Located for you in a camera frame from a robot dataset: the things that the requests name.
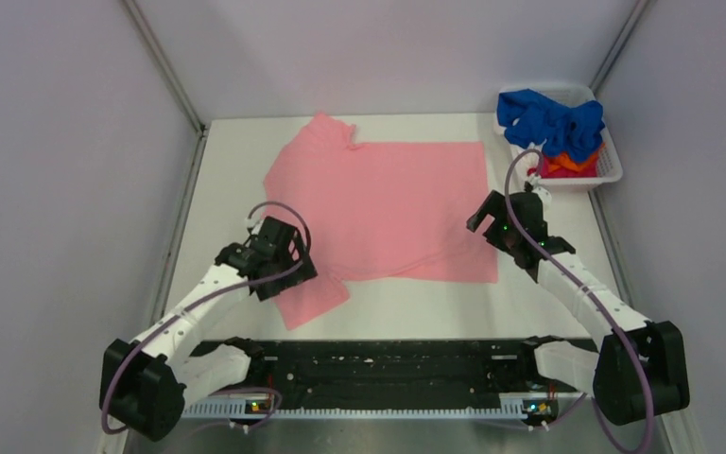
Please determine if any pink t-shirt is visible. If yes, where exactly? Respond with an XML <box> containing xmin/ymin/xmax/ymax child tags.
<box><xmin>264</xmin><ymin>113</ymin><xmax>498</xmax><ymax>330</ymax></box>

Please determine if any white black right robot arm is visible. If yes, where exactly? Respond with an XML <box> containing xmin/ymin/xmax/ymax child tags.
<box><xmin>466</xmin><ymin>190</ymin><xmax>691</xmax><ymax>426</ymax></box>

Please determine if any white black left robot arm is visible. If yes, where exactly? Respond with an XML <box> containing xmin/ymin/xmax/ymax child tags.
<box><xmin>99</xmin><ymin>217</ymin><xmax>317</xmax><ymax>441</ymax></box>

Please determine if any white t-shirt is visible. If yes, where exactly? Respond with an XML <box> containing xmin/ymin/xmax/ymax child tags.
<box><xmin>510</xmin><ymin>143</ymin><xmax>543</xmax><ymax>187</ymax></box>

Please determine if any orange t-shirt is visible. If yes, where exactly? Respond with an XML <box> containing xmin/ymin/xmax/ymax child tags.
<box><xmin>544</xmin><ymin>143</ymin><xmax>605</xmax><ymax>178</ymax></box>

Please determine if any magenta red t-shirt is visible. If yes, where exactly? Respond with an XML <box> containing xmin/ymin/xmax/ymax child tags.
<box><xmin>526</xmin><ymin>153</ymin><xmax>598</xmax><ymax>179</ymax></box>

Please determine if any blue t-shirt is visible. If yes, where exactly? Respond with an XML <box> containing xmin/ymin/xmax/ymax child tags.
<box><xmin>495</xmin><ymin>89</ymin><xmax>605</xmax><ymax>162</ymax></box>

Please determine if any white plastic laundry basket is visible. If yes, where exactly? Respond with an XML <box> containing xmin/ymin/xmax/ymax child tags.
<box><xmin>493</xmin><ymin>84</ymin><xmax>623</xmax><ymax>191</ymax></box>

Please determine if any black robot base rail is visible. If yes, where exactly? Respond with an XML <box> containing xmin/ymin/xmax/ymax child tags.
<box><xmin>187</xmin><ymin>338</ymin><xmax>602</xmax><ymax>415</ymax></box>

